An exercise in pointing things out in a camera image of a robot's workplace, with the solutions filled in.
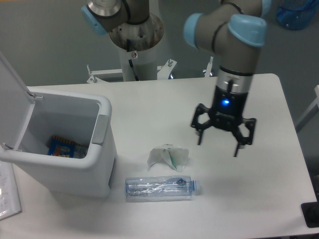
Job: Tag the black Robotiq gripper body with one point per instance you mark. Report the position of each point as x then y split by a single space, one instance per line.
227 109

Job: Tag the white plastic trash can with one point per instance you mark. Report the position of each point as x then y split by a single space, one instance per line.
30 117

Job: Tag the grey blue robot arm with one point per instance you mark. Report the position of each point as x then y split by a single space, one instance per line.
235 31

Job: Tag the crumpled clear plastic wrapper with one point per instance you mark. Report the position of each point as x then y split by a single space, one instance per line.
175 157

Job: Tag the clear plastic water bottle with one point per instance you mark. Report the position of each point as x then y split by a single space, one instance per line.
161 189

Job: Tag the black device at table edge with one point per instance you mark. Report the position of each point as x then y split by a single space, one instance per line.
311 214

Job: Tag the blue water jug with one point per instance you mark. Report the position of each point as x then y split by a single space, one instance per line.
296 14

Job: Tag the colourful snack packet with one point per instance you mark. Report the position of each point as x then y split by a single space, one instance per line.
66 148

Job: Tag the white paper notepad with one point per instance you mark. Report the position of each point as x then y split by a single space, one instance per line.
10 204

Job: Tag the white frame leg right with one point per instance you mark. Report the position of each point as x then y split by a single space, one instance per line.
309 113

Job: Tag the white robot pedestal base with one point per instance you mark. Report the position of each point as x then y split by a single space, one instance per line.
137 46

